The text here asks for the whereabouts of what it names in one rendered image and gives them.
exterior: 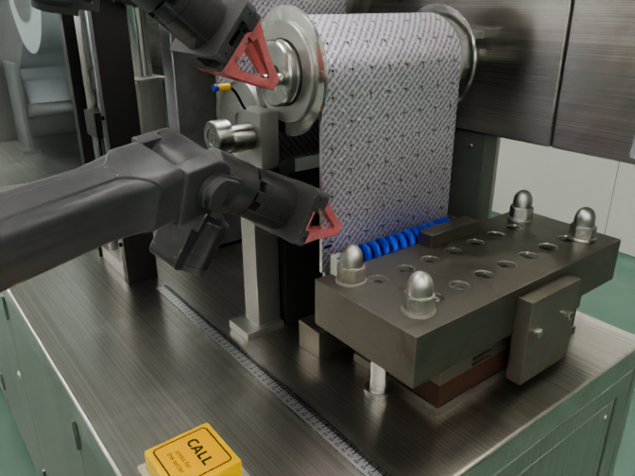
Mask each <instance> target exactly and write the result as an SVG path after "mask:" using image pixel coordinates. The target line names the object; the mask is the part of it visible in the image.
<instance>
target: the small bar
mask: <svg viewBox="0 0 635 476"><path fill-rule="evenodd" d="M477 227H478V220H476V219H474V218H471V217H468V216H466V215H464V216H461V217H458V218H456V219H453V220H450V221H447V222H444V223H441V224H438V225H435V226H433V227H430V228H427V229H422V230H419V238H418V243H419V244H421V245H424V246H426V247H430V248H433V247H437V246H440V245H443V244H446V243H449V242H451V241H453V240H456V239H459V238H461V237H464V236H467V235H470V234H472V233H475V232H477Z"/></svg>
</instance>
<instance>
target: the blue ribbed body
mask: <svg viewBox="0 0 635 476"><path fill-rule="evenodd" d="M450 220H451V219H450V218H448V217H441V218H440V219H436V220H434V221H433V222H426V223H425V224H421V225H418V226H417V227H412V228H410V229H403V230H402V231H401V232H394V233H393V234H392V235H390V234H389V235H386V236H385V237H384V238H382V237H380V238H377V239H376V240H375V241H373V240H370V241H368V242H367V243H366V244H364V243H362V244H359V245H358V247H360V248H361V250H362V252H363V256H364V262H366V261H369V260H372V259H375V258H378V257H380V256H383V255H386V254H388V253H391V252H394V251H397V250H400V249H402V248H405V247H410V246H413V245H415V244H418V238H419V230H424V229H427V228H430V227H433V226H435V225H438V224H441V223H444V222H447V221H450Z"/></svg>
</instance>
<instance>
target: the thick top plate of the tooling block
mask: <svg viewBox="0 0 635 476"><path fill-rule="evenodd" d="M508 215H509V212H506V213H503V214H500V215H497V216H494V217H492V218H490V219H487V220H484V221H481V222H478V227H477V232H475V233H472V234H470V235H467V236H464V237H461V238H459V239H456V240H453V241H451V242H449V243H446V244H443V245H440V246H436V247H433V248H430V247H427V246H424V245H421V244H415V245H413V246H408V247H405V248H402V249H400V250H397V251H394V252H391V253H388V254H386V255H383V256H380V257H378V258H375V259H372V260H369V261H366V262H364V265H365V267H366V278H367V280H368V281H367V283H366V284H365V285H364V286H362V287H358V288H346V287H342V286H340V285H338V284H337V283H336V282H335V276H334V275H333V274H329V275H326V276H323V277H320V278H317V279H315V323H316V324H317V325H319V326H320V327H321V328H322V329H324V330H325V331H327V332H329V333H330V334H332V335H333V336H335V337H336V338H337V339H339V340H340V341H342V342H343V343H345V344H346V345H348V346H349V347H351V348H352V349H354V350H356V351H357V352H359V353H360V354H362V355H363V356H365V357H366V358H368V359H369V360H371V361H372V362H374V363H375V364H376V365H378V366H379V367H381V368H382V369H384V370H385V371H387V372H388V373H390V374H391V375H392V376H394V377H395V378H397V379H398V380H400V381H401V382H403V383H405V384H406V385H408V386H409V387H411V388H415V387H417V386H418V385H420V384H422V383H425V382H427V381H428V380H430V379H432V378H434V377H436V376H437V375H438V374H440V373H442V372H444V371H446V370H447V369H449V368H451V367H453V366H455V365H457V364H459V363H461V362H463V361H465V360H466V359H468V358H470V357H472V356H473V355H474V354H476V353H478V352H480V351H482V350H484V349H486V348H488V347H490V346H492V345H493V344H495V343H497V342H499V341H501V340H503V339H504V338H506V337H508V336H510V335H511V334H512V332H513V325H514V319H515V313H516V307H517V300H518V297H519V296H521V295H523V294H525V293H527V292H529V291H531V290H533V289H535V288H537V287H539V286H541V285H543V284H545V283H546V282H548V281H551V280H553V279H555V278H557V277H560V276H562V275H564V274H569V275H572V276H574V277H577V278H580V284H579V290H578V295H577V298H579V297H581V296H583V295H585V294H587V293H588V292H590V291H591V290H593V289H595V288H596V287H598V286H600V285H602V284H604V283H606V282H607V281H610V280H612V278H613V274H614V269H615V265H616V261H617V256H618V252H619V247H620V244H621V239H618V238H614V237H611V236H608V235H606V234H602V233H599V232H597V233H596V236H595V238H596V242H595V243H592V244H581V243H577V242H575V241H571V240H569V239H568V238H567V234H568V233H569V229H570V224H568V223H565V222H562V221H558V220H556V219H553V218H550V217H546V216H543V215H540V214H536V213H533V218H534V221H533V222H531V223H525V224H523V223H516V222H512V221H510V220H508V219H507V216H508ZM416 271H424V272H426V273H428V274H429V275H430V276H431V278H432V280H433V284H434V290H433V292H434V294H435V295H436V306H435V307H436V309H437V313H436V315H435V316H433V317H432V318H429V319H413V318H410V317H407V316H405V315H404V314H403V313H402V312H401V306H402V304H403V291H404V290H406V288H407V282H408V279H409V277H410V276H411V275H412V274H413V273H414V272H416Z"/></svg>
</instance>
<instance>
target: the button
mask: <svg viewBox="0 0 635 476"><path fill-rule="evenodd" d="M145 459H146V469H147V471H148V472H149V474H150V475H151V476H242V464H241V460H240V459H239V457H238V456H237V455H236V454H235V453H234V452H233V451H232V449H231V448H230V447H229V446H228V445H227V444H226V443H225V441H224V440H223V439H222V438H221V437H220V436H219V435H218V434H217V432H216V431H215V430H214V429H213V428H212V427H211V426H210V424H209V423H204V424H202V425H200V426H198V427H196V428H194V429H192V430H190V431H188V432H186V433H182V434H180V435H178V436H176V437H174V438H172V439H169V440H167V441H165V442H163V443H162V444H160V445H158V446H155V447H153V448H151V449H149V450H146V451H145Z"/></svg>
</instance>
